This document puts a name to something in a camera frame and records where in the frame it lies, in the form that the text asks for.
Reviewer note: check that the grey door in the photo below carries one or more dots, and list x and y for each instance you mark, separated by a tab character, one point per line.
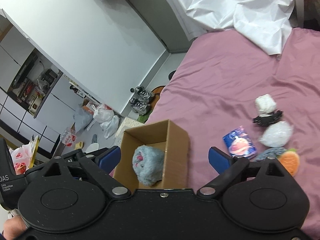
160	18

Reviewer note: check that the clear bubble wrap bag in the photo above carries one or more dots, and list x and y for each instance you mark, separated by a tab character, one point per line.
277	135

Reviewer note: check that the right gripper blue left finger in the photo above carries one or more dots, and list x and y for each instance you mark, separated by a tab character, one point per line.
108	158

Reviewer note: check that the grey plastic bag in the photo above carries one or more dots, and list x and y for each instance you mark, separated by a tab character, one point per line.
82	119

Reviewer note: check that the cardboard box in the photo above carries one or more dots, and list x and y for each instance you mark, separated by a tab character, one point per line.
165	136

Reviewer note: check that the white paper ball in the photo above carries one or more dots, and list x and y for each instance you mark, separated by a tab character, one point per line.
265	104

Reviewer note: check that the blue tissue packet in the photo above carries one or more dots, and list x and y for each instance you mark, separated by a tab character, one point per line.
239	144

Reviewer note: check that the blue grey knitted item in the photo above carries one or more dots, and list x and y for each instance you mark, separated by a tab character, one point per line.
270	152

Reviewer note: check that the grey sneaker pair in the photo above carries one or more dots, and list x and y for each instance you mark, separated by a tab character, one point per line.
141	102

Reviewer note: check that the orange burger plush toy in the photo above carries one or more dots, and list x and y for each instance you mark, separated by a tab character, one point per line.
290	160

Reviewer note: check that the grey fluffy plush toy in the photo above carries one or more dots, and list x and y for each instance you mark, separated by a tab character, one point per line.
148	164

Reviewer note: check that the pink bed sheet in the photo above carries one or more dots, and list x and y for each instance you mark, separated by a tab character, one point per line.
214	90

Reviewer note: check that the dark wall shelf niche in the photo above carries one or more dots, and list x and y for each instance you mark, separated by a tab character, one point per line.
33	82

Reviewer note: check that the white draped cloth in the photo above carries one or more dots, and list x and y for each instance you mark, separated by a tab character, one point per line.
264	22

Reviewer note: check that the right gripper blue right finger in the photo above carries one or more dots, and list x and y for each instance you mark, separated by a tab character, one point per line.
219	160

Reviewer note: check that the black beaded pouch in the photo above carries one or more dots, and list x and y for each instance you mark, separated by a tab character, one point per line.
265	120

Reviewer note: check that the left hand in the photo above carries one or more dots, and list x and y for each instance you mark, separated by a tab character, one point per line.
13	228

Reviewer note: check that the red white plastic bag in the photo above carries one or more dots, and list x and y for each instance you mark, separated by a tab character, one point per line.
23	157

